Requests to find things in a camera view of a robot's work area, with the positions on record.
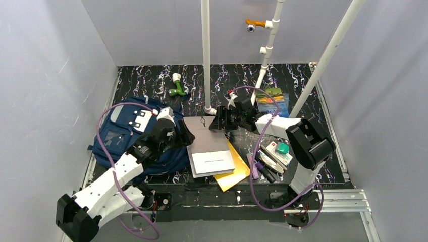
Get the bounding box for pink highlighter pen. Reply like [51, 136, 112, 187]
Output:
[246, 153, 259, 180]

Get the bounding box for black marker pen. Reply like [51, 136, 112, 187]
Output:
[255, 161, 276, 183]

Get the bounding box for green pencil sharpener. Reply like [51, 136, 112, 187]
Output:
[275, 142, 289, 155]

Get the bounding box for orange tap on pipe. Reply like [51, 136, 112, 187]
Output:
[245, 19, 266, 29]

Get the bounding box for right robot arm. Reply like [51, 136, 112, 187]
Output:
[209, 97, 336, 205]

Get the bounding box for navy blue student backpack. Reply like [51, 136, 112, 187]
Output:
[87, 97, 190, 178]

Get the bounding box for grey white photography portfolio book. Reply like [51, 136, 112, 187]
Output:
[184, 116, 235, 178]

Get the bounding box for green white pipe fitting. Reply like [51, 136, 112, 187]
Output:
[168, 73, 186, 97]

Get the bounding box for white eraser box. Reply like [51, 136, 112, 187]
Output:
[266, 142, 277, 152]

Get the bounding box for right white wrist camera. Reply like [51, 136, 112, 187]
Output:
[227, 91, 248, 110]

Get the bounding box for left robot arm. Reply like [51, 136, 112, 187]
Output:
[56, 118, 195, 241]

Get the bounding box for white PVC pipe frame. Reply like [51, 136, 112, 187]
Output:
[200, 1, 366, 117]

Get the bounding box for Animal Farm paperback book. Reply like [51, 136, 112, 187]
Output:
[255, 88, 289, 118]

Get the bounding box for yellow book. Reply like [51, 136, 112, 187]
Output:
[213, 141, 250, 192]

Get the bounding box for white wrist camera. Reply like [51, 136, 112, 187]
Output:
[227, 91, 248, 110]
[152, 107, 175, 127]

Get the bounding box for transparent pencil case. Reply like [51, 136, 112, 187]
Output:
[260, 145, 293, 173]

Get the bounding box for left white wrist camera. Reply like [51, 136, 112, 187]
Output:
[152, 107, 175, 127]

